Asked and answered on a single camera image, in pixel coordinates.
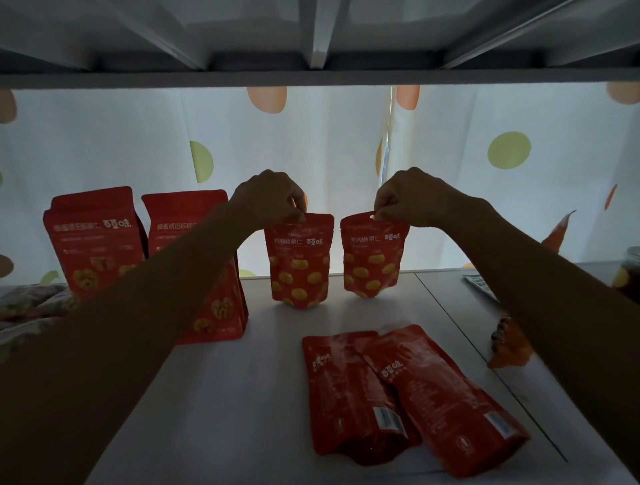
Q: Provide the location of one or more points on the person's right forearm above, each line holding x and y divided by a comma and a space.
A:
550, 300

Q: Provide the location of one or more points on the small red snack pouch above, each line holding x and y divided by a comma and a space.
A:
372, 257
300, 262

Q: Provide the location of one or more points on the white metal shelf board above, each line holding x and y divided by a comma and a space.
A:
320, 45

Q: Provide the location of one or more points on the person's left hand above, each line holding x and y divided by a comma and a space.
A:
265, 200

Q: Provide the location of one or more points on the person's right hand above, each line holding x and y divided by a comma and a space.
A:
415, 197

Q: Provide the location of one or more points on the white dotted curtain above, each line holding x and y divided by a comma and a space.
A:
500, 200
125, 145

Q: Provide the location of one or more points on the person's right fingers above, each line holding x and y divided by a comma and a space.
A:
386, 206

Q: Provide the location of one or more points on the large red snack pouch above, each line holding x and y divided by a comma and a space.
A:
175, 215
95, 240

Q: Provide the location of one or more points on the person's left fingers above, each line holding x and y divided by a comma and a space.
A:
295, 206

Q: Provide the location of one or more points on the dark jar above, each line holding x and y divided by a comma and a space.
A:
629, 275

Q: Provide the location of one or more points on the grey flat packet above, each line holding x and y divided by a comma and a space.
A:
481, 286

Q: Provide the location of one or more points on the orange snack packet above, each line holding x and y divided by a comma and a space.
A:
510, 347

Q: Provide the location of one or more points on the floral snack packets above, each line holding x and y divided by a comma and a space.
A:
25, 305

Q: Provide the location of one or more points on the orange pointed pouch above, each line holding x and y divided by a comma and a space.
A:
557, 237

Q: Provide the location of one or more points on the person's left forearm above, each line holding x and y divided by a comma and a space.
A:
125, 325

